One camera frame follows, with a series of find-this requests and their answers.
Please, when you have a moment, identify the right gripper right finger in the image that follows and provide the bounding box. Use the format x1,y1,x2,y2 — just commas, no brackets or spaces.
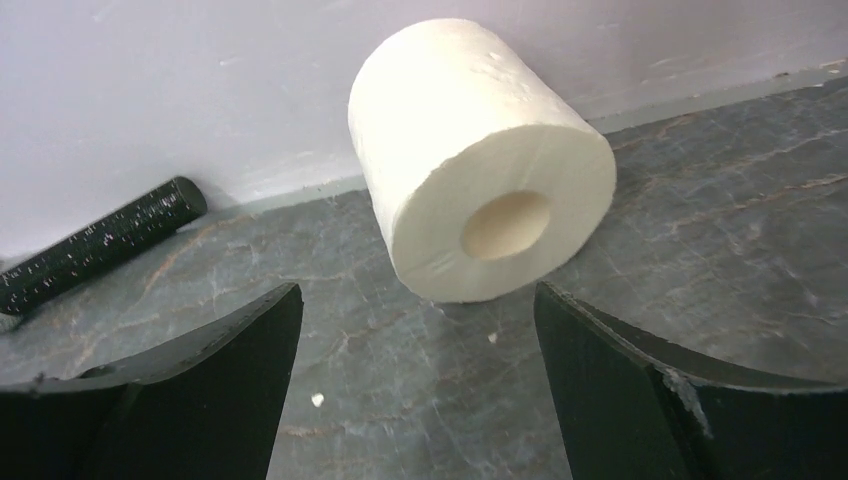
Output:
533,282,847,479

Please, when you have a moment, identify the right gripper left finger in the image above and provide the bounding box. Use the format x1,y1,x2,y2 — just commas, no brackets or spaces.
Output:
1,283,304,479

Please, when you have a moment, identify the white roll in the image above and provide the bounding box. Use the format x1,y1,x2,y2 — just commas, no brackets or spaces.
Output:
348,18,617,303

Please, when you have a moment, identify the black microphone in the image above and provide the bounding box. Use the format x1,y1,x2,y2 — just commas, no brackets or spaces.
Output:
1,176,208,319

